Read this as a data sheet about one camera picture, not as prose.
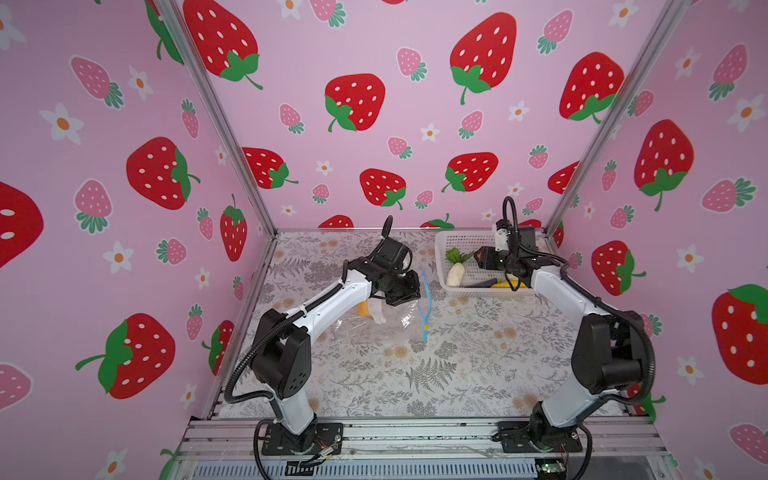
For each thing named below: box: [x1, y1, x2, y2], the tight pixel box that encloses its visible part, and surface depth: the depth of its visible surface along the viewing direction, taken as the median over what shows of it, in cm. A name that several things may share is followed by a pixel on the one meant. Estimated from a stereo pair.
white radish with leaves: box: [446, 247, 475, 287], surface depth 106 cm
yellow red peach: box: [357, 300, 370, 317], surface depth 91 cm
